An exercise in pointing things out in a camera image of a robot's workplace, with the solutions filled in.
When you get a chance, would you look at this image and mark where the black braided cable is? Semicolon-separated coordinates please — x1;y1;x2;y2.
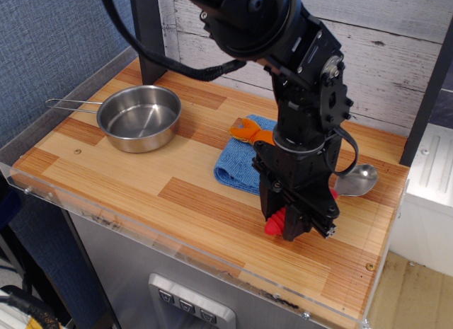
98;0;247;81

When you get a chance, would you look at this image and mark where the silver button control panel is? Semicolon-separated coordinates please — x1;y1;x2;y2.
148;273;237;328

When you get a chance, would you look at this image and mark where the dark vertical post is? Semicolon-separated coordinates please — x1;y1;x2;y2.
130;0;167;85
399;21;452;167

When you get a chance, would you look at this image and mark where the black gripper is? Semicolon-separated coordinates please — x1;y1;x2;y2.
253;137;340;241

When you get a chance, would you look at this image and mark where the dark right vertical post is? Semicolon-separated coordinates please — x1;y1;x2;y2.
399;21;452;167

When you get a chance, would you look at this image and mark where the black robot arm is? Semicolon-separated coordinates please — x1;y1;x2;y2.
190;0;354;241

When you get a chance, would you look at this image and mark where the orange plush toy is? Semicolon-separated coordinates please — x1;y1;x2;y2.
229;118;275;146

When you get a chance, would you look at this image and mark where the steel toy fridge cabinet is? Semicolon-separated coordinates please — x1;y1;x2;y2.
69;213;322;328

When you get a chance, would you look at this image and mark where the red handled metal spoon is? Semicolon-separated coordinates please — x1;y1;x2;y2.
264;164;378;236

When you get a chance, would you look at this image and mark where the yellow black object bottom left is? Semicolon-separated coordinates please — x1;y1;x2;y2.
1;291;64;328

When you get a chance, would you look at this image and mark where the stainless steel pan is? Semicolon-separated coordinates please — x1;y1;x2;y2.
45;85;183;154

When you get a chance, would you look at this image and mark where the blue folded cloth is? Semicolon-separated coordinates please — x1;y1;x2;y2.
214;115;276;195

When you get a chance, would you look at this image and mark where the clear acrylic table edge guard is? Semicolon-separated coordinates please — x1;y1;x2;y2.
0;160;371;329

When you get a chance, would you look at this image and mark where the white side cabinet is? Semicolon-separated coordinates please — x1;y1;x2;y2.
389;124;452;276

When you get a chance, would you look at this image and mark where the dark left vertical post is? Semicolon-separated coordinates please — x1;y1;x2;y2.
130;0;167;85

